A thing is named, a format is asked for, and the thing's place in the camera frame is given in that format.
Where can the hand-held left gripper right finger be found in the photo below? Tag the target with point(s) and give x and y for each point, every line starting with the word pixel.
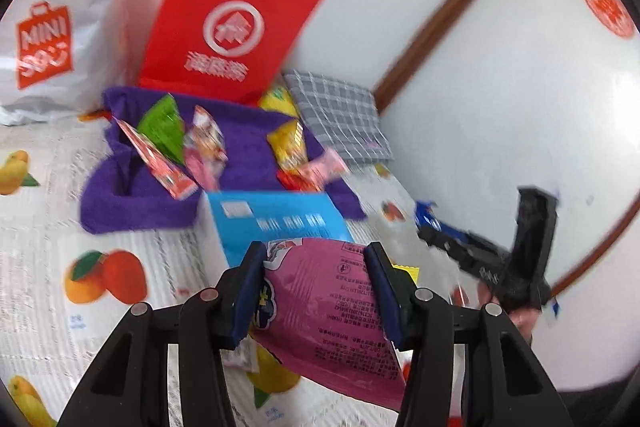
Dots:
pixel 385 292

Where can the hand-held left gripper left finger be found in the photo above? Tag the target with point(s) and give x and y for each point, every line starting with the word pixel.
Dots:
pixel 247 292

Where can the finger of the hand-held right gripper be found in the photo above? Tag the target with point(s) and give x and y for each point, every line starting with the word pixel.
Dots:
pixel 427 217

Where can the magenta snack packet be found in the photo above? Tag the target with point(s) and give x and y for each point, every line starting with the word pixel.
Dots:
pixel 325 312

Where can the small pink candy packet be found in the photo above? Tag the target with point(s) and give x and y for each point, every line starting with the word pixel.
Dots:
pixel 325 167

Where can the person's right hand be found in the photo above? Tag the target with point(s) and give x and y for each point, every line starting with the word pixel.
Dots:
pixel 522 322

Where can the small yellow packet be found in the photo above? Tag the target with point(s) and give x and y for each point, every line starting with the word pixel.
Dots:
pixel 407 273

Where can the blue tissue pack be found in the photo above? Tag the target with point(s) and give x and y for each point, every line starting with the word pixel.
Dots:
pixel 280 217

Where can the small red snack packet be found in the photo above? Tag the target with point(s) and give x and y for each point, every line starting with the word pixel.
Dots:
pixel 290 181

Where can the pink snack packet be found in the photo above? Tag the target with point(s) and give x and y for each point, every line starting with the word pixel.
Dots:
pixel 202 174

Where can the grey checked cloth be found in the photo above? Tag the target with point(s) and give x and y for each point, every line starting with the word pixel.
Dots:
pixel 340 117

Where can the purple towel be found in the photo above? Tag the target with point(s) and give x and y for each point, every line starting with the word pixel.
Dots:
pixel 250 142

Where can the yellow snack packet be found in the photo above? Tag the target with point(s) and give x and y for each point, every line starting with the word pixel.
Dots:
pixel 290 147
pixel 277 102

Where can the long strawberry print packet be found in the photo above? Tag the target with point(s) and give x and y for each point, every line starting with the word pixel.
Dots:
pixel 160 162

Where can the pizza print snack packet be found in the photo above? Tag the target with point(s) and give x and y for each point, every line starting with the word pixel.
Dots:
pixel 205 132

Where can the green snack packet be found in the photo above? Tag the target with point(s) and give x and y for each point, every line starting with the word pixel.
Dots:
pixel 162 127

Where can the fruit print bed sheet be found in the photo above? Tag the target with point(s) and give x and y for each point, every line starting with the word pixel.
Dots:
pixel 45 307

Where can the red round door ornament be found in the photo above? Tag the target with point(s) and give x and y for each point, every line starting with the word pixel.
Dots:
pixel 607 7

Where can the red paper bag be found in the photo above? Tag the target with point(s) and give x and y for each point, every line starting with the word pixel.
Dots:
pixel 225 17

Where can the brown wooden door frame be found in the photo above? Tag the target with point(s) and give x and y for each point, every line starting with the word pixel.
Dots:
pixel 450 12

